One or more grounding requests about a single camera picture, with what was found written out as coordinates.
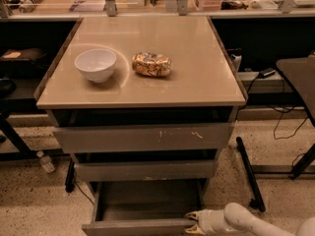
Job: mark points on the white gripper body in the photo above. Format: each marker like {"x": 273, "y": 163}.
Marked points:
{"x": 205, "y": 221}

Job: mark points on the grey top drawer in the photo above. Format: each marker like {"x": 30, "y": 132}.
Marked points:
{"x": 143, "y": 137}

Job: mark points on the dark side table top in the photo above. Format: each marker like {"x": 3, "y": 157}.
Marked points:
{"x": 299, "y": 73}

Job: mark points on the black power adapter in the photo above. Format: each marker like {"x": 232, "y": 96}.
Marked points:
{"x": 266, "y": 73}

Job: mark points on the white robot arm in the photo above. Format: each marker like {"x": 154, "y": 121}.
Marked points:
{"x": 236, "y": 218}

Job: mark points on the clear plastic bottle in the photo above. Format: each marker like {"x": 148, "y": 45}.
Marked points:
{"x": 45, "y": 162}

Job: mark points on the black table leg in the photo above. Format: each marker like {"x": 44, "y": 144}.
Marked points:
{"x": 69, "y": 182}
{"x": 257, "y": 202}

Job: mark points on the grey drawer cabinet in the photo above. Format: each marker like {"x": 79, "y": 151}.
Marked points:
{"x": 201, "y": 88}

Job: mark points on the black table leg left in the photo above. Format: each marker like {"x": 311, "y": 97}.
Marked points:
{"x": 69, "y": 182}

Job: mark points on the grey drawer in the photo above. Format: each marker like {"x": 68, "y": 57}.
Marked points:
{"x": 144, "y": 208}
{"x": 146, "y": 170}
{"x": 143, "y": 137}

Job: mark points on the grey bottom drawer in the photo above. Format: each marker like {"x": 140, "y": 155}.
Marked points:
{"x": 144, "y": 208}

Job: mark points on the black table leg right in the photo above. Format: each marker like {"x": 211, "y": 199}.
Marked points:
{"x": 257, "y": 202}

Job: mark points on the white bowl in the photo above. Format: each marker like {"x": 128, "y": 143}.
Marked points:
{"x": 96, "y": 65}

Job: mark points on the grey middle drawer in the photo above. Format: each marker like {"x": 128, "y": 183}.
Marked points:
{"x": 146, "y": 170}

